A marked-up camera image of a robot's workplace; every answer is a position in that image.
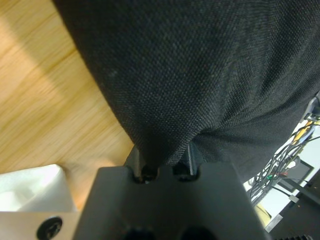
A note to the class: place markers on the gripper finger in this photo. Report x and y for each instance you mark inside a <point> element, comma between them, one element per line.
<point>192,162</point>
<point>137,165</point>

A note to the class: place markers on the black polo shirt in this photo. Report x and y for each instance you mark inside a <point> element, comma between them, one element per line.
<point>187,75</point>

